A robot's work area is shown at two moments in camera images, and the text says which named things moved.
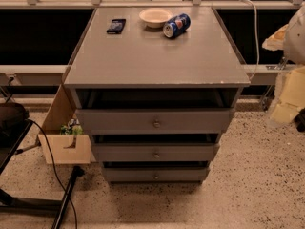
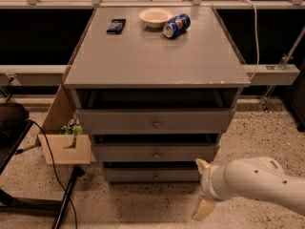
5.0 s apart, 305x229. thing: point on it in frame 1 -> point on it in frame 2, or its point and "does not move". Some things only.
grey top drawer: [156, 121] does not move
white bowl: [155, 17] does not move
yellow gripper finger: [285, 113] -> [205, 208]
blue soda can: [176, 26] does not move
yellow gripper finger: [275, 42] -> [202, 165]
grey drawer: [156, 152] does not move
